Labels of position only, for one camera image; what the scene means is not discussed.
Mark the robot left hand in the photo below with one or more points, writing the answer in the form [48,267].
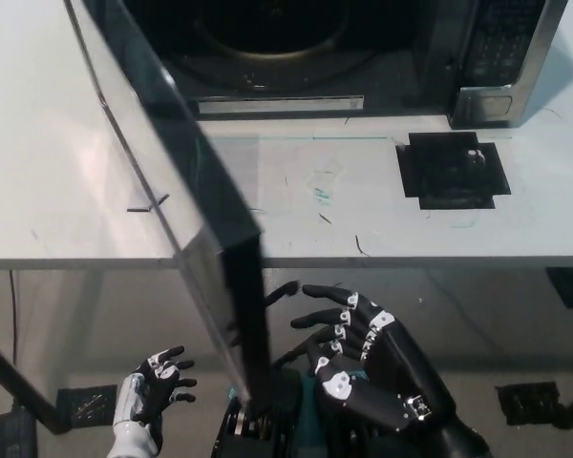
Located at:
[155,386]

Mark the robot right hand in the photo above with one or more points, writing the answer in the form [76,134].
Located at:
[387,362]

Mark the black robot torso teal top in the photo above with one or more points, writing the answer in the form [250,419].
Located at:
[246,436]

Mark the glass microwave turntable plate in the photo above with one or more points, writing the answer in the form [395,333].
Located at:
[267,33]

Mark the black tape patch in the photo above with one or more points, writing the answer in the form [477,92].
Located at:
[451,186]

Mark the clear plastic tape sheet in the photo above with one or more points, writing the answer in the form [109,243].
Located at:
[291,167]

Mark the small white black knob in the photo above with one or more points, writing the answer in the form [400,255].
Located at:
[475,156]

